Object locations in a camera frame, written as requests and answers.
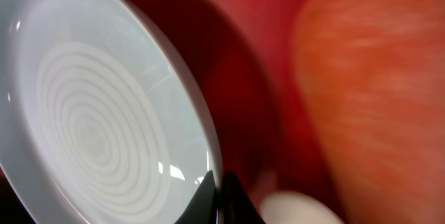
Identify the white plastic spoon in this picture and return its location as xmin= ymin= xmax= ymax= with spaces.
xmin=259 ymin=191 xmax=344 ymax=224

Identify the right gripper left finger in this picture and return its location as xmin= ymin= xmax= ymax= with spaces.
xmin=175 ymin=170 xmax=219 ymax=224

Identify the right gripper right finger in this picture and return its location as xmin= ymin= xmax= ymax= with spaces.
xmin=220 ymin=172 xmax=266 ymax=224

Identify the orange carrot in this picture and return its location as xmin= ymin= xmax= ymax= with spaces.
xmin=293 ymin=0 xmax=444 ymax=223

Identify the red plastic tray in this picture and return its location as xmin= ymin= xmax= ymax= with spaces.
xmin=125 ymin=0 xmax=346 ymax=223

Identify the light blue plate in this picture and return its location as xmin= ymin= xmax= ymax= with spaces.
xmin=1 ymin=0 xmax=222 ymax=224

